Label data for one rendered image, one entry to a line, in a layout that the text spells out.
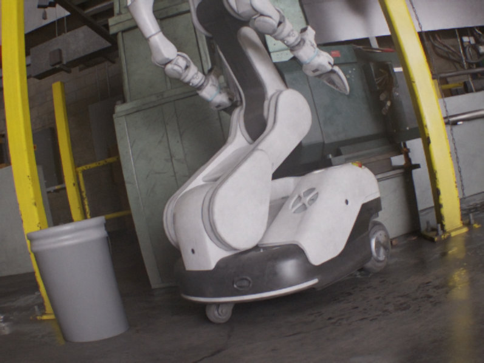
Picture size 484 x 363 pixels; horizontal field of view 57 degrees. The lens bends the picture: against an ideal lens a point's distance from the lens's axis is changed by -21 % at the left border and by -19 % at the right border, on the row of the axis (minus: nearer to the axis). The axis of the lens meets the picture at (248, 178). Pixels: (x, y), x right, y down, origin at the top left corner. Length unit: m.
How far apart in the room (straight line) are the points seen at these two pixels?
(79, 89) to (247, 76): 6.77
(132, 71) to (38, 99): 6.30
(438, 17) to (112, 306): 2.49
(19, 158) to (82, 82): 6.26
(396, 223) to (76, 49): 4.01
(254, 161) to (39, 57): 4.39
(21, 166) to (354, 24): 1.99
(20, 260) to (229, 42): 3.52
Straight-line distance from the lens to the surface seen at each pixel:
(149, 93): 2.45
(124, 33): 2.56
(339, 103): 2.23
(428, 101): 2.00
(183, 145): 2.34
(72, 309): 1.58
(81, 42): 5.43
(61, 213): 8.40
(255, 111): 1.69
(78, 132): 8.27
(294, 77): 2.17
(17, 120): 2.20
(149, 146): 2.37
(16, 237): 4.77
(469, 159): 3.02
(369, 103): 2.30
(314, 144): 2.15
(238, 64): 1.71
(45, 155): 8.27
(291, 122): 1.63
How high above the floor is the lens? 0.38
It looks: level
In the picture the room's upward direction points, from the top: 13 degrees counter-clockwise
